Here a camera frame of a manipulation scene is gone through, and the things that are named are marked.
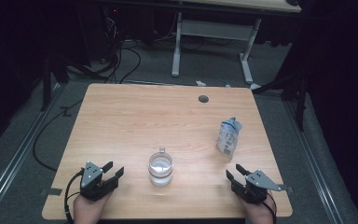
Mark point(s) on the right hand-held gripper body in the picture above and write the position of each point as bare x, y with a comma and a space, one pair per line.
256, 183

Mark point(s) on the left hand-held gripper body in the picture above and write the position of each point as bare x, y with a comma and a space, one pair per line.
91, 177

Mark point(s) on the person's right hand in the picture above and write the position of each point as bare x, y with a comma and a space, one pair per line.
259, 213

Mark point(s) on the person's left hand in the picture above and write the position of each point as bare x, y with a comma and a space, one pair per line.
85, 210

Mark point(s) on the dark round table grommet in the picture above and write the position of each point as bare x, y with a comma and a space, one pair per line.
203, 99

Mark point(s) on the black stand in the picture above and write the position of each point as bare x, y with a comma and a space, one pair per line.
301, 105
46, 87

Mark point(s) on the small white floor object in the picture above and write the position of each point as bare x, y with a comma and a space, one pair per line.
200, 83

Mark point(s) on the metal floor rail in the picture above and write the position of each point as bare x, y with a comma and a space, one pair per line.
310, 161
12, 165

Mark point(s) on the desk with white metal frame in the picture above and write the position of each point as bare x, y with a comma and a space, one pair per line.
214, 29

